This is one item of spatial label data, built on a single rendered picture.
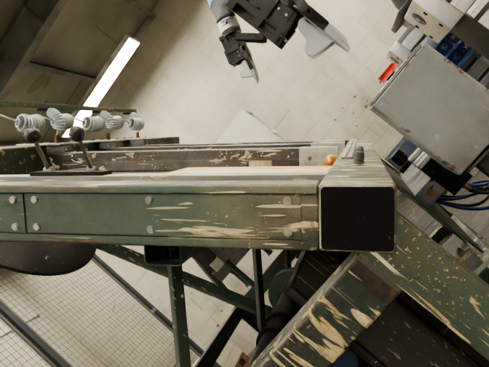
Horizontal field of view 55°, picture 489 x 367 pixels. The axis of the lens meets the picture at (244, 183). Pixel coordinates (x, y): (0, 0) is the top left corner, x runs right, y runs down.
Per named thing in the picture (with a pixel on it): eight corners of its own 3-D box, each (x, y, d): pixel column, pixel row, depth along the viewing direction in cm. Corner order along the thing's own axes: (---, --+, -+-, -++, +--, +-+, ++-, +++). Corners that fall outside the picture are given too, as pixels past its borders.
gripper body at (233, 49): (234, 69, 178) (222, 39, 178) (255, 59, 176) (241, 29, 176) (229, 65, 171) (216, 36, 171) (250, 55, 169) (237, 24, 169)
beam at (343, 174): (397, 254, 73) (397, 183, 71) (319, 252, 76) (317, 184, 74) (369, 157, 285) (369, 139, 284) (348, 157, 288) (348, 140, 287)
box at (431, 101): (525, 116, 66) (423, 38, 68) (465, 180, 69) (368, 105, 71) (501, 116, 78) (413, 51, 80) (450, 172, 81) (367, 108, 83)
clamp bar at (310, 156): (338, 169, 149) (337, 92, 147) (18, 172, 178) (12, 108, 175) (339, 166, 159) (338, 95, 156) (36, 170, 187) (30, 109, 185)
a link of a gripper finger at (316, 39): (330, 73, 78) (287, 40, 79) (354, 44, 76) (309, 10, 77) (329, 71, 75) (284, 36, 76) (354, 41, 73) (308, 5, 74)
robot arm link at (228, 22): (238, 18, 176) (233, 12, 168) (243, 30, 176) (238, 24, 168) (220, 28, 178) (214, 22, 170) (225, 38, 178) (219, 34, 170)
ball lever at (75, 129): (97, 178, 113) (78, 130, 106) (83, 178, 114) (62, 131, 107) (103, 170, 116) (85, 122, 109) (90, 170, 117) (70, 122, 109)
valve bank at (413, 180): (536, 199, 90) (435, 122, 93) (482, 254, 93) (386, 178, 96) (474, 173, 138) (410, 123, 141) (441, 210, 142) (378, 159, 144)
